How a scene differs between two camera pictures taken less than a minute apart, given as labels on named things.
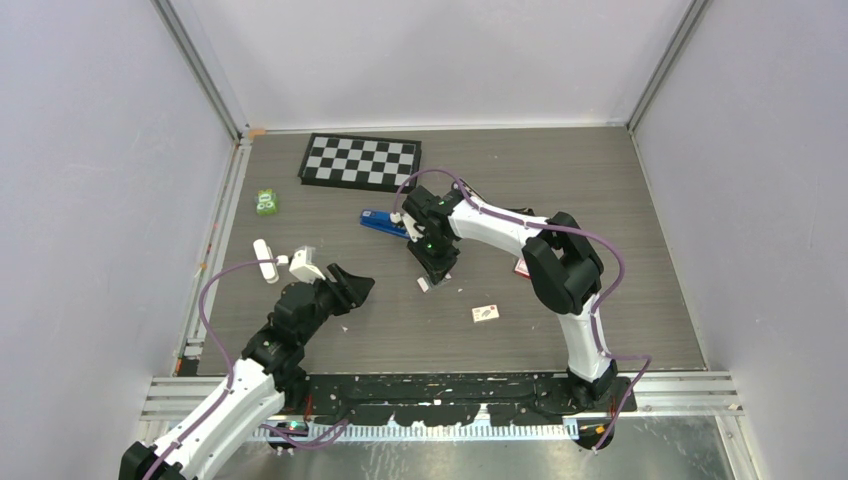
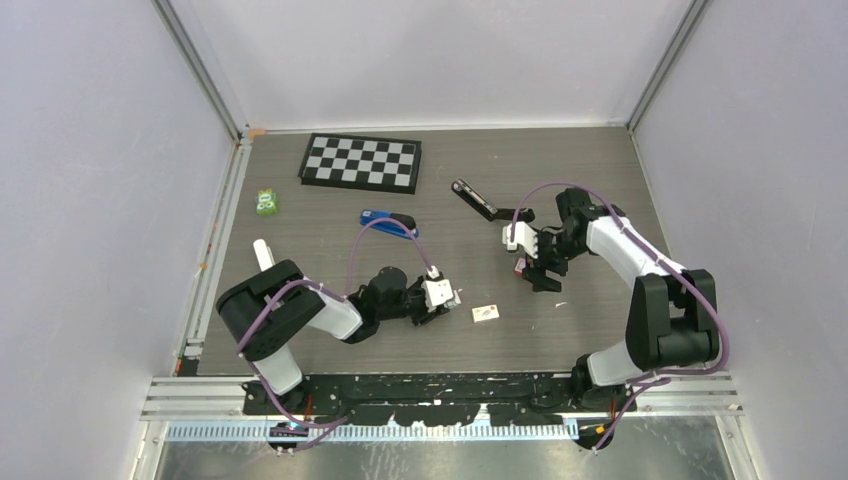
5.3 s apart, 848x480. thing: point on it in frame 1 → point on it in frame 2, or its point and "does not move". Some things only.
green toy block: [266, 202] does not move
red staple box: [521, 268] does not move
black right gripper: [437, 268] → [537, 276]
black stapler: [462, 185] does not move
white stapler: [269, 270] does not move
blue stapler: [381, 220] does not move
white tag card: [485, 313] does not move
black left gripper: [348, 290] → [425, 314]
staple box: [426, 285] → [453, 303]
